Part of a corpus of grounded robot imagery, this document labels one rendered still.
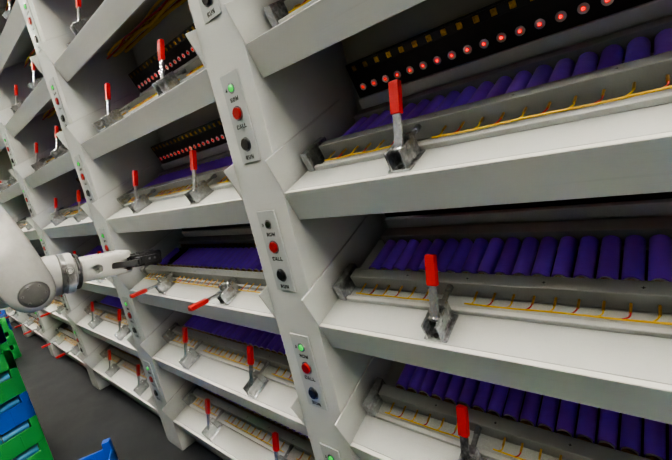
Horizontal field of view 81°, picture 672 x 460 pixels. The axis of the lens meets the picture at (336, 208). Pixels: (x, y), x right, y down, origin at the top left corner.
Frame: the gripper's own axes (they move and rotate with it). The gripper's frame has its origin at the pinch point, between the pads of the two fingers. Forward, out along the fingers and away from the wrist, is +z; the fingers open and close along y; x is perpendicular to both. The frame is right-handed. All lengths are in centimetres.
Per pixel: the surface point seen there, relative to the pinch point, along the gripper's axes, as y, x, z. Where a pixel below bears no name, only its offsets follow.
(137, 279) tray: 12.5, 6.4, 1.2
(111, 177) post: 12.8, -20.9, -1.5
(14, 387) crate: 50, 34, -22
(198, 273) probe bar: -18.0, 3.8, 2.7
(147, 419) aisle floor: 40, 56, 8
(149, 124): -23.6, -26.6, -5.8
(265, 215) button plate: -52, -8, -4
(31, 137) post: 83, -45, -4
